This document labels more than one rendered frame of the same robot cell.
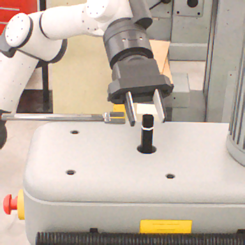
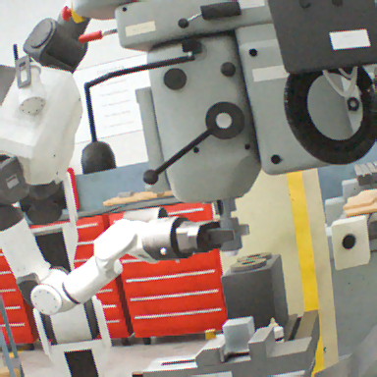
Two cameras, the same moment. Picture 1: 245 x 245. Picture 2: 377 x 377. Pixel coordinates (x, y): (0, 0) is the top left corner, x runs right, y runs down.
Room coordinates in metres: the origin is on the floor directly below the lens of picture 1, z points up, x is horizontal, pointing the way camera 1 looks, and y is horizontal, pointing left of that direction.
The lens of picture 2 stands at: (-0.93, -0.48, 1.45)
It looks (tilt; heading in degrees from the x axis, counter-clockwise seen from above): 3 degrees down; 16
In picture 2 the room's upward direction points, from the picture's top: 10 degrees counter-clockwise
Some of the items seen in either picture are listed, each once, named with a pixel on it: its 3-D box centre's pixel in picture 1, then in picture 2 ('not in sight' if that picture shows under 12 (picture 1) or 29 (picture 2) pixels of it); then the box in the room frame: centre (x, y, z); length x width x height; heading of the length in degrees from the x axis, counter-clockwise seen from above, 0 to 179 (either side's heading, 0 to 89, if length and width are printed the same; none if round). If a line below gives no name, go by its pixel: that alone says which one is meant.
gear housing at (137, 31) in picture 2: not in sight; (207, 15); (0.95, -0.04, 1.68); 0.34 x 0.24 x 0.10; 95
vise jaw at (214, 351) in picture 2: not in sight; (215, 349); (0.88, 0.05, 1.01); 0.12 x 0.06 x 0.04; 3
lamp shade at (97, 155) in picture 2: not in sight; (96, 156); (0.91, 0.23, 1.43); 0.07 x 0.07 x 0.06
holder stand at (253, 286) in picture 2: not in sight; (256, 296); (1.38, 0.07, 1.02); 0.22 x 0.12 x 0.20; 4
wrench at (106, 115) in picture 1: (63, 117); not in sight; (1.04, 0.17, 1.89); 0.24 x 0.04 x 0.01; 97
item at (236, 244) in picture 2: not in sight; (229, 237); (0.95, 0.00, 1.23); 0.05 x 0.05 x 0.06
